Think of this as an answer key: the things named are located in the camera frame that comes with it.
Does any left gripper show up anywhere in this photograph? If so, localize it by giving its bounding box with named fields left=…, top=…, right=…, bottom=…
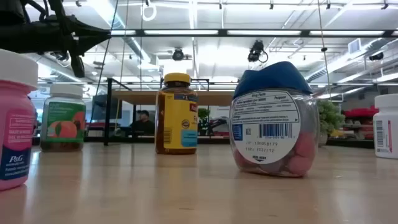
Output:
left=46, top=0, right=112, bottom=78

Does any peach label bottle white cap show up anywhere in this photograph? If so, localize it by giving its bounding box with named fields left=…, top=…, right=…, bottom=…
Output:
left=39, top=83, right=87, bottom=153

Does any pink bottle white cap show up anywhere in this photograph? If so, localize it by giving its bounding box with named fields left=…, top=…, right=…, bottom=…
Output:
left=0, top=48, right=39, bottom=192

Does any amber bottle yellow cap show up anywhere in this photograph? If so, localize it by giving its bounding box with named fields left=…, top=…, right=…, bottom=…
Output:
left=154, top=72, right=200, bottom=156

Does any clear jar blue cap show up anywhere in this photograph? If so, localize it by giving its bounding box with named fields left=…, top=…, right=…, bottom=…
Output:
left=228, top=60, right=321, bottom=179

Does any white bottle red-striped label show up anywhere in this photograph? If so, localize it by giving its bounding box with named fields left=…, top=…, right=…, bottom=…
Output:
left=372, top=93, right=398, bottom=160

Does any dark monitor screen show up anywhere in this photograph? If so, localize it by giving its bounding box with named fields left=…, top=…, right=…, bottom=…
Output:
left=91, top=94, right=123, bottom=121

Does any round black spotlight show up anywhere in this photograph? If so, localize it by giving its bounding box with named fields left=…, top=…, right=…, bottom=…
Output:
left=172, top=47, right=185, bottom=62

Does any person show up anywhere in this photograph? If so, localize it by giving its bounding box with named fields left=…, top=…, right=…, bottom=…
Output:
left=129, top=109, right=156, bottom=137

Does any small dark green plant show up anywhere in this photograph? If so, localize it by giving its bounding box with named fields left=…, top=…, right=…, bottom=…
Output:
left=197, top=108, right=211, bottom=136

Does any green plant in patterned pot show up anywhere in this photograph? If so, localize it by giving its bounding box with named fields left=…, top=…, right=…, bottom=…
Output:
left=316, top=98, right=346, bottom=147

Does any white air vent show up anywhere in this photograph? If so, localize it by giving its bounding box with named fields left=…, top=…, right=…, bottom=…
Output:
left=348, top=38, right=362, bottom=55

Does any rack of red bins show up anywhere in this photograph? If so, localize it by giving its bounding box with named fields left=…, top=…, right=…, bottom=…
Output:
left=341, top=105, right=380, bottom=140

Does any black hanging cable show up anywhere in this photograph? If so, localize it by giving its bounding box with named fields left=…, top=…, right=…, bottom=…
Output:
left=88, top=0, right=120, bottom=130

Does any white hanging ring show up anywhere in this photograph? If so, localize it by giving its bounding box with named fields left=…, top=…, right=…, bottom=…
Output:
left=141, top=2, right=157, bottom=22

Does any wooden shelf black frame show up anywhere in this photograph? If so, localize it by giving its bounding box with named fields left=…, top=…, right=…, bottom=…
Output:
left=103, top=77, right=236, bottom=147

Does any black frame bar with lights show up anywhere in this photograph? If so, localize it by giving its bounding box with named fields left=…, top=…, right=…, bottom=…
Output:
left=109, top=28, right=398, bottom=39

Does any black hanging camera with cable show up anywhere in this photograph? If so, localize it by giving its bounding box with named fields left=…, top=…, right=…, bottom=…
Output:
left=247, top=39, right=269, bottom=64

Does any tan hanging cord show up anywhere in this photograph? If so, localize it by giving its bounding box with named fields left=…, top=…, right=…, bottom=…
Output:
left=316, top=0, right=333, bottom=102

